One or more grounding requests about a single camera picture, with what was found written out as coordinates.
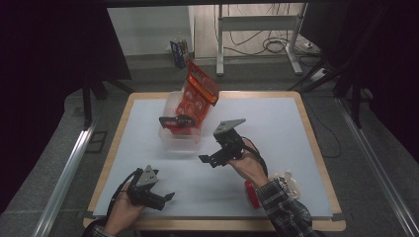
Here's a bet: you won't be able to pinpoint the blue box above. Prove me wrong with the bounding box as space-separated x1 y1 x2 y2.
169 39 193 70

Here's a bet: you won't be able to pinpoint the clear plastic container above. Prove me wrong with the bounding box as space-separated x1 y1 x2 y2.
157 91 204 153

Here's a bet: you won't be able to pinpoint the black floor plate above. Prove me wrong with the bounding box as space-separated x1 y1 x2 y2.
85 130 109 154

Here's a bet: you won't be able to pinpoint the thin black floor cable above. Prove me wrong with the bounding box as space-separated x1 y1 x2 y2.
305 101 343 159

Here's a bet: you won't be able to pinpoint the person's left hand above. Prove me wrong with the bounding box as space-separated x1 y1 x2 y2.
104 190 146 235

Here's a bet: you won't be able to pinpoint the small red clear snack packet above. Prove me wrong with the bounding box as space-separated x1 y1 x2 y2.
244 169 301 210

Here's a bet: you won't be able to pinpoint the white power strip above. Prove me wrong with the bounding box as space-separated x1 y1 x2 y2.
301 40 321 54

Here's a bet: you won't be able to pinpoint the black stand leg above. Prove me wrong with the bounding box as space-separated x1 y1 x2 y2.
81 77 134 130

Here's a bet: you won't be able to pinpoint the black tripod legs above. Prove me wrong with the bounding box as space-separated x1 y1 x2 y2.
287 55 364 130

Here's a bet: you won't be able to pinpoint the hand-held gripper cable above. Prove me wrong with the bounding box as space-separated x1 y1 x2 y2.
105 169 140 228
241 135 270 178

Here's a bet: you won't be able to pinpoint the aluminium rail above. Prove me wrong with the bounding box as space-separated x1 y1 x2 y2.
335 98 419 237
32 126 98 237

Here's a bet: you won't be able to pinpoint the right hand-held gripper cable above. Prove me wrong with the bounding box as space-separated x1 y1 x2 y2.
241 135 270 178

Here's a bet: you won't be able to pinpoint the white metal stand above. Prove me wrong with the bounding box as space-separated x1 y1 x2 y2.
215 3 309 77

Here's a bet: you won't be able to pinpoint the dark curtain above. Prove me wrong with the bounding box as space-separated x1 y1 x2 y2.
0 0 132 215
300 0 419 166

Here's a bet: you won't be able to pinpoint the large orange snack packet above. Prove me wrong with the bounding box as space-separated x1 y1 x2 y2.
173 58 221 133

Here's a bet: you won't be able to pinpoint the small red black snack packet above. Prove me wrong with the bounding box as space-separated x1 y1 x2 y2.
158 114 197 134

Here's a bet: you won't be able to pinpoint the black floor cables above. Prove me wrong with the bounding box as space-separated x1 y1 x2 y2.
226 3 299 57

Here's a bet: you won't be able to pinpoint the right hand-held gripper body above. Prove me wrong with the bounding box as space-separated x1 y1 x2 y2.
212 118 247 164

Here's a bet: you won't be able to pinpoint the left hand-held gripper cable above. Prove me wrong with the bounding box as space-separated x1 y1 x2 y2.
105 169 140 228

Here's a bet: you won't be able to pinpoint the person's right hand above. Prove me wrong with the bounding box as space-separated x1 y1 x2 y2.
227 139 270 189

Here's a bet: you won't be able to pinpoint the white table mat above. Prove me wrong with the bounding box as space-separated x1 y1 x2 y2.
93 97 334 218

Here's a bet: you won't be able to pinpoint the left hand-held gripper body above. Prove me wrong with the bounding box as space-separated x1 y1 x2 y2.
126 164 166 211

